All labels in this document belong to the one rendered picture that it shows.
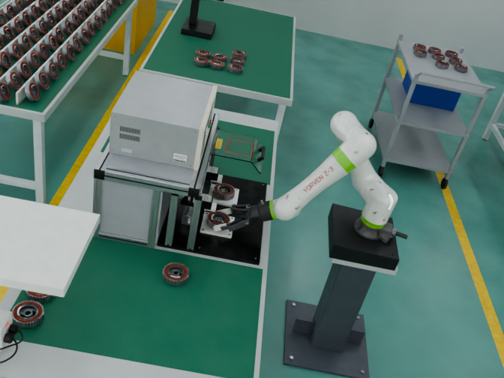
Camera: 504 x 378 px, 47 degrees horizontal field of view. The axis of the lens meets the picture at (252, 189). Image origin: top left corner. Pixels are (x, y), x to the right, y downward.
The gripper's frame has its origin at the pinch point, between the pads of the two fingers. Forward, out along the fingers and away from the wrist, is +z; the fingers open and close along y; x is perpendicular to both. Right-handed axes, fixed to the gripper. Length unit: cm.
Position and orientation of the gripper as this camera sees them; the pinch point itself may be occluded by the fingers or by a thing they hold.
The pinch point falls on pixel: (219, 220)
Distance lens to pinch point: 274.5
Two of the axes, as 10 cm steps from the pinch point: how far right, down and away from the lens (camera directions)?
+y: -0.8, 5.6, -8.2
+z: -9.6, 1.9, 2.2
